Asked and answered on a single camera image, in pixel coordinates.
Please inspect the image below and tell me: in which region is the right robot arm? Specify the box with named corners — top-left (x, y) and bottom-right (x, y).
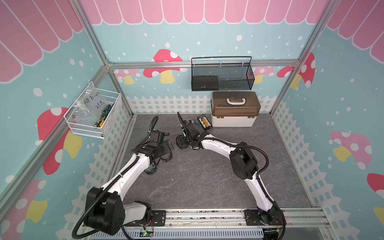
top-left (178, 116), bottom-right (286, 226)

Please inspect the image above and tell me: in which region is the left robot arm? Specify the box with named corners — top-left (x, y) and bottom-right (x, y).
top-left (72, 116), bottom-right (172, 240)

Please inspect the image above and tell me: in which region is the black orange battery pack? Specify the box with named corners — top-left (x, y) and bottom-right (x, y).
top-left (197, 115), bottom-right (213, 131)

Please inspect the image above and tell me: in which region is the brown lidded storage box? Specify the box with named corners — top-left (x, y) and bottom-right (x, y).
top-left (211, 91), bottom-right (261, 128)

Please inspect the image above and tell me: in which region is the black box in basket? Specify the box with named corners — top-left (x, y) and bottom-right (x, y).
top-left (191, 76), bottom-right (219, 91)

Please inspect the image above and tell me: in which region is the green yellow tool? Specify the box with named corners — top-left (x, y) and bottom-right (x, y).
top-left (94, 105), bottom-right (113, 128)

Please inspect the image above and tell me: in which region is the clear plastic labelled bag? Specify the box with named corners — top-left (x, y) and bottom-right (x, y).
top-left (72, 84), bottom-right (109, 120)

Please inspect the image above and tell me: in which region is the green circuit board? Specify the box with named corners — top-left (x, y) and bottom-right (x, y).
top-left (140, 230), bottom-right (154, 238)

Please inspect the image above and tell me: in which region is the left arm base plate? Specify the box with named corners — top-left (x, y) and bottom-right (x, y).
top-left (124, 210), bottom-right (167, 227)

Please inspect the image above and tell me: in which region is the white wire wall basket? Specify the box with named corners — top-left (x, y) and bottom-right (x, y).
top-left (64, 83), bottom-right (122, 139)

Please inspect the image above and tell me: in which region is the black mesh wall basket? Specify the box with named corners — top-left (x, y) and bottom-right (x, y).
top-left (191, 56), bottom-right (255, 91)

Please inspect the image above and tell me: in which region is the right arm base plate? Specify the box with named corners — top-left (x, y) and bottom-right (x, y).
top-left (244, 208), bottom-right (286, 226)

